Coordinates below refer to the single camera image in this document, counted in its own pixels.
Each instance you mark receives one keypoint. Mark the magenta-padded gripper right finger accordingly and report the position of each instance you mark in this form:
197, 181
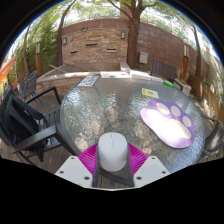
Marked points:
150, 168

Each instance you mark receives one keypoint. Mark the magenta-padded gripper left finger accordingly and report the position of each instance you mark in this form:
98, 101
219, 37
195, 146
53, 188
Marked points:
75, 168

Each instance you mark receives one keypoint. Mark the white computer mouse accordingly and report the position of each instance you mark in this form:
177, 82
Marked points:
113, 151

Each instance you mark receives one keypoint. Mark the purple paw-shaped mouse pad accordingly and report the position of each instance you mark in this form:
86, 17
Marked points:
168, 125

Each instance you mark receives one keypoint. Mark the black armchair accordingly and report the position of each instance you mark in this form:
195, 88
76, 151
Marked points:
23, 123

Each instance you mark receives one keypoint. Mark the black metal chair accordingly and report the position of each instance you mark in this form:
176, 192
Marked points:
215, 136

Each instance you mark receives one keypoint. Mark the yellow card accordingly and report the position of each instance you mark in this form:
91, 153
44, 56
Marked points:
150, 93

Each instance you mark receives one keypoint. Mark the green tube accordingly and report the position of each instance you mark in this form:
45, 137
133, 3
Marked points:
168, 83

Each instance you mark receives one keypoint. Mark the white planter box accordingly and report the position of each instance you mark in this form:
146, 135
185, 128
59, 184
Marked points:
184, 88

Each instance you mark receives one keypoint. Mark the black-and-white patterned sheet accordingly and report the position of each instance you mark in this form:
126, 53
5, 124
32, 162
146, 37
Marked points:
88, 81

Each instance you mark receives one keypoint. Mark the small white book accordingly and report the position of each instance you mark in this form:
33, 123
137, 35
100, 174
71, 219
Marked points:
156, 79

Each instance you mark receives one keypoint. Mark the white booklet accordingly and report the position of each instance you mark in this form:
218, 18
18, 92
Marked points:
140, 75

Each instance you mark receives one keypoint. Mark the black mesh chair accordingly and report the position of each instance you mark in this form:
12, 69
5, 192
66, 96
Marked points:
28, 85

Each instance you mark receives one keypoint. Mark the dark slatted garden chair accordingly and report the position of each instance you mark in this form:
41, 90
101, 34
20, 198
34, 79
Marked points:
163, 70

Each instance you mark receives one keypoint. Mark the white printed paper sheet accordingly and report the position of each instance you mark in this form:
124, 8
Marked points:
115, 75

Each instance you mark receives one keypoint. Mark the grey electrical box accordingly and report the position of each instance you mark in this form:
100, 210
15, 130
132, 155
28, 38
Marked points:
143, 58

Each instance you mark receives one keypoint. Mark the orange awning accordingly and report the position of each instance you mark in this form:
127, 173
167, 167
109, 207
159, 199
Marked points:
6, 68

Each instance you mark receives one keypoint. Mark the slender tree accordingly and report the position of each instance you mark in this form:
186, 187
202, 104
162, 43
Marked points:
60, 43

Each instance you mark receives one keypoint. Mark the large tree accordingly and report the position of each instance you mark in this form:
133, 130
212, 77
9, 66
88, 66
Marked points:
134, 36

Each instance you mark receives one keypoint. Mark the wooden lamp post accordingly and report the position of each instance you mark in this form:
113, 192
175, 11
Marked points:
38, 60
185, 60

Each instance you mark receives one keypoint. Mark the wall lamp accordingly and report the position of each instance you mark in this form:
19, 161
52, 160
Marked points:
123, 35
64, 41

